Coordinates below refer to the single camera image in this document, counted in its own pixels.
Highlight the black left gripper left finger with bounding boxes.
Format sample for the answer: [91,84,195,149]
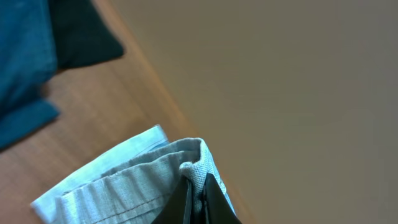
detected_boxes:
[152,175,192,224]

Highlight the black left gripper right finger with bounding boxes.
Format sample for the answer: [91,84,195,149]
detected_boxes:
[203,173,242,224]

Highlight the light denim shorts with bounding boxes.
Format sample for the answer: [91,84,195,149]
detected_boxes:
[31,125,228,223]

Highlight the black garment under shirt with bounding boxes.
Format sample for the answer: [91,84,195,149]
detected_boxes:
[49,0,124,70]

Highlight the dark blue shirt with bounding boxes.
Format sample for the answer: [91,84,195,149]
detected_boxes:
[1,0,58,149]

